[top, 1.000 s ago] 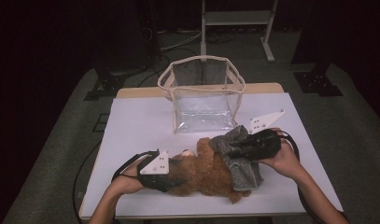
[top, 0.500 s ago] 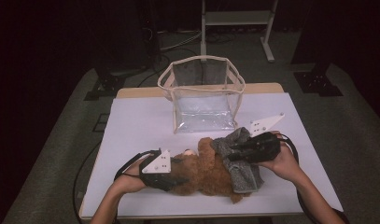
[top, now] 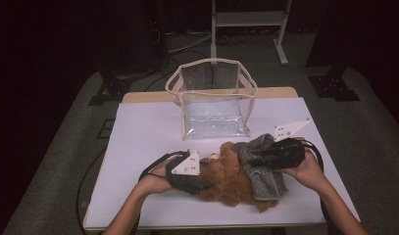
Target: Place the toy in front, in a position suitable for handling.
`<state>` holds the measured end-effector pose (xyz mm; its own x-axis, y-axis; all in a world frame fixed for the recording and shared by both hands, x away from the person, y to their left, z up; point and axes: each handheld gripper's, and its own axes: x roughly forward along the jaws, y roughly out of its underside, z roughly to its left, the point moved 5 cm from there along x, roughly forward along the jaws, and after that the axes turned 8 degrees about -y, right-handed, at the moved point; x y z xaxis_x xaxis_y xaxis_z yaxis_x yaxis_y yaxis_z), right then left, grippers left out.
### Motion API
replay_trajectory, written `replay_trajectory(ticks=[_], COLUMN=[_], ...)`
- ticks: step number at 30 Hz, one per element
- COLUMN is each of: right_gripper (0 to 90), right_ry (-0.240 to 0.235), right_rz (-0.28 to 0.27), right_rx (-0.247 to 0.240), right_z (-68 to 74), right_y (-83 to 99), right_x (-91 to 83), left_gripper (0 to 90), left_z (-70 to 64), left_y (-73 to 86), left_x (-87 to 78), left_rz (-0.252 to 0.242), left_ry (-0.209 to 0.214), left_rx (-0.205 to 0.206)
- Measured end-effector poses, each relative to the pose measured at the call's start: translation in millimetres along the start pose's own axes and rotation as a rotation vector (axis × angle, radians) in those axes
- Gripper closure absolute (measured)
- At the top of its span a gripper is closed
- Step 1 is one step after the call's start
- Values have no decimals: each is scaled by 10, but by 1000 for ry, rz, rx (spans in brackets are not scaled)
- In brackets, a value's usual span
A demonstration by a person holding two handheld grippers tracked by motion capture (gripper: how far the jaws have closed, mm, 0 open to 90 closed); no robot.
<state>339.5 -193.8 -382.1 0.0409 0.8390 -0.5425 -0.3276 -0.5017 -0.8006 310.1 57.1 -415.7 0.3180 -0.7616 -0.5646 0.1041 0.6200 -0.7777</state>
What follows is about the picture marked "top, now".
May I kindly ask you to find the left hand-held gripper cable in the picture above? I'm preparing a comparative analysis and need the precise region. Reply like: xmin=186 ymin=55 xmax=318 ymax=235
xmin=76 ymin=150 xmax=191 ymax=235

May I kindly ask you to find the black stand base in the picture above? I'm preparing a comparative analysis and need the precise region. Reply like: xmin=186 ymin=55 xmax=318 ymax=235
xmin=88 ymin=70 xmax=133 ymax=107
xmin=308 ymin=67 xmax=361 ymax=102

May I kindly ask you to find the white floor cable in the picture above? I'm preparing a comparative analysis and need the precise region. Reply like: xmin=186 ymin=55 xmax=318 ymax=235
xmin=167 ymin=31 xmax=213 ymax=55

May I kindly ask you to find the brown teddy bear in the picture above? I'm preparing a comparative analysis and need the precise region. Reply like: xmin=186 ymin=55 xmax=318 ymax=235
xmin=197 ymin=140 xmax=280 ymax=213

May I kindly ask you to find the black floor plate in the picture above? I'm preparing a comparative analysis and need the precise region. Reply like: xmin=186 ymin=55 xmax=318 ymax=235
xmin=97 ymin=118 xmax=116 ymax=140

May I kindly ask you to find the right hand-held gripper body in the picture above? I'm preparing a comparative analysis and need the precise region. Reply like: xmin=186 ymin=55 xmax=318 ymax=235
xmin=268 ymin=117 xmax=312 ymax=171

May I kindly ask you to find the wooden table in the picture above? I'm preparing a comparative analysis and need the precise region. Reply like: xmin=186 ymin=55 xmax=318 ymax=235
xmin=82 ymin=86 xmax=362 ymax=231

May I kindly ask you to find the person's right hand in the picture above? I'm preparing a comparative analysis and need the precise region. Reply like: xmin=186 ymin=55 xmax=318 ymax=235
xmin=282 ymin=138 xmax=329 ymax=193

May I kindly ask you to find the white metal stand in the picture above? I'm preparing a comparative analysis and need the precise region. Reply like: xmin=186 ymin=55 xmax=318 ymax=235
xmin=210 ymin=0 xmax=293 ymax=67

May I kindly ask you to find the clear plastic bag beige trim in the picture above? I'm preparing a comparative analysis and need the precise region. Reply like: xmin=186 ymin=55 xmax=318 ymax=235
xmin=165 ymin=58 xmax=259 ymax=141

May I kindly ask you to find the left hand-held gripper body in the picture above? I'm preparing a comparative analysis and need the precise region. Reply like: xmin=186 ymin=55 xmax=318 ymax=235
xmin=166 ymin=150 xmax=205 ymax=196

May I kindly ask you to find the person's left hand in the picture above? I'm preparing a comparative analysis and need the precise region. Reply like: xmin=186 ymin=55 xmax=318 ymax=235
xmin=136 ymin=156 xmax=179 ymax=198

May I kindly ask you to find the black floor cable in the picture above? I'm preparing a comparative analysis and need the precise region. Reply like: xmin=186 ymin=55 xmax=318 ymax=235
xmin=144 ymin=48 xmax=215 ymax=93

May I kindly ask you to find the grey fluffy cloth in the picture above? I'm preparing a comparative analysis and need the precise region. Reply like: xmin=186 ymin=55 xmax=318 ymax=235
xmin=233 ymin=133 xmax=290 ymax=202

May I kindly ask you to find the black equipment stand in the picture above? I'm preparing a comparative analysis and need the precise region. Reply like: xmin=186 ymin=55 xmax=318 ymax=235
xmin=144 ymin=0 xmax=172 ymax=68

